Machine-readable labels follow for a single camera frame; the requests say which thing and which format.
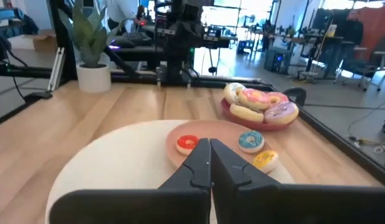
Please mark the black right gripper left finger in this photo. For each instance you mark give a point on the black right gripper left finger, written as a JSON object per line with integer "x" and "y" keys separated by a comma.
{"x": 133, "y": 208}

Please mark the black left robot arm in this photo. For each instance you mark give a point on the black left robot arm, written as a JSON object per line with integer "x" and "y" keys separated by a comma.
{"x": 183, "y": 46}

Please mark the small yellow frosted donut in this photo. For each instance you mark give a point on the small yellow frosted donut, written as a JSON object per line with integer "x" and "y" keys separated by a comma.
{"x": 265, "y": 161}

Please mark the small red frosted donut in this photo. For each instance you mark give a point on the small red frosted donut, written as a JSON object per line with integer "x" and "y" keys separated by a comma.
{"x": 183, "y": 143}

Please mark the cardboard box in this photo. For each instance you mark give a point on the cardboard box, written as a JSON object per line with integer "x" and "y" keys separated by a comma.
{"x": 44, "y": 42}

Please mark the large pink frosted donut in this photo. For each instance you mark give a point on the large pink frosted donut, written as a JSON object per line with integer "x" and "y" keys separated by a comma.
{"x": 254, "y": 99}
{"x": 280, "y": 96}

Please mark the black clamp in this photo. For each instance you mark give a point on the black clamp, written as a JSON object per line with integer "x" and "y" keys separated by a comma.
{"x": 296, "y": 95}

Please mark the black desk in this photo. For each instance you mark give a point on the black desk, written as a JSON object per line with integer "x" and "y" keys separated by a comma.
{"x": 319, "y": 53}

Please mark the dark red plate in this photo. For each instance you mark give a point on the dark red plate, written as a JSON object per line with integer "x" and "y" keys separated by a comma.
{"x": 257, "y": 126}

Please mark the white plant pot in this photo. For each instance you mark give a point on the white plant pot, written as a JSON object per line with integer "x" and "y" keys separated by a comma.
{"x": 92, "y": 79}

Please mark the light pink plate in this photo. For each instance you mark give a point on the light pink plate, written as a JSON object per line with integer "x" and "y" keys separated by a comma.
{"x": 220, "y": 130}

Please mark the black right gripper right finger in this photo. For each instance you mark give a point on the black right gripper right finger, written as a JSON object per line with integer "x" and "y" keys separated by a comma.
{"x": 288, "y": 208}

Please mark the small blue frosted donut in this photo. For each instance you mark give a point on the small blue frosted donut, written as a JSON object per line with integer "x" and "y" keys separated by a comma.
{"x": 246, "y": 140}

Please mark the green artificial plant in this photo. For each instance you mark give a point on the green artificial plant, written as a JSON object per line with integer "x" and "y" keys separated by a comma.
{"x": 89, "y": 37}

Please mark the person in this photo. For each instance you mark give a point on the person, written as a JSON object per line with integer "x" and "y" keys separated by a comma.
{"x": 120, "y": 15}

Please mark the silver aluminium bar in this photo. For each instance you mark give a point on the silver aluminium bar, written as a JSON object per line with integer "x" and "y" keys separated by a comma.
{"x": 57, "y": 68}

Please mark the grey computer tower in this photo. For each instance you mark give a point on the grey computer tower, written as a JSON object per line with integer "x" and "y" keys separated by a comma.
{"x": 277, "y": 60}

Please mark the white round woven placemat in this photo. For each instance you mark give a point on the white round woven placemat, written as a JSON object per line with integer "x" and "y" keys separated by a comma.
{"x": 117, "y": 155}

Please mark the black office chair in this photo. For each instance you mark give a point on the black office chair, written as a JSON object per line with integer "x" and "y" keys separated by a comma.
{"x": 366, "y": 59}

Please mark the black keyboard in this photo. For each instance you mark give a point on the black keyboard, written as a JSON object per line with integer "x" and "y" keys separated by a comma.
{"x": 136, "y": 37}

